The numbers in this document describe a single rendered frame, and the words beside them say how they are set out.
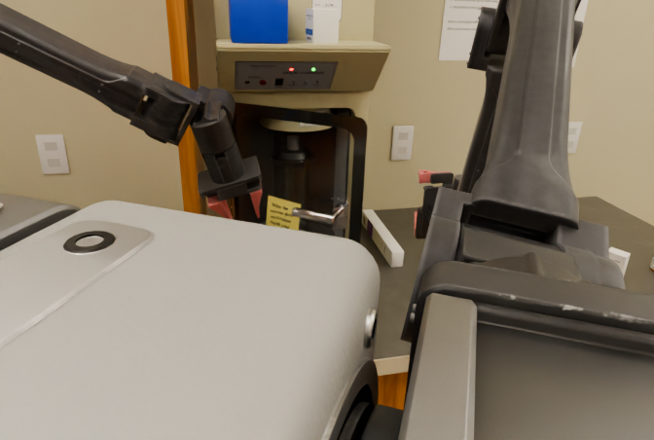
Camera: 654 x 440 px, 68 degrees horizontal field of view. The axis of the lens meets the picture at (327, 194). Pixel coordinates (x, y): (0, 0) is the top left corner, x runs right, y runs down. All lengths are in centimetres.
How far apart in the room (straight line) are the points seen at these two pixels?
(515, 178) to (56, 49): 60
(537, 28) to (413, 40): 113
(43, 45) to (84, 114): 78
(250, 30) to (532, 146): 65
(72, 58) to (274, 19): 35
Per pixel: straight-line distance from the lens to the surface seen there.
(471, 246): 25
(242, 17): 90
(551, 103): 38
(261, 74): 96
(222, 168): 77
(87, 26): 148
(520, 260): 23
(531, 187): 32
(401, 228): 152
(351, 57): 95
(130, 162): 153
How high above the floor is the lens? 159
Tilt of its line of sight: 22 degrees down
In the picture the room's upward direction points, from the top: 2 degrees clockwise
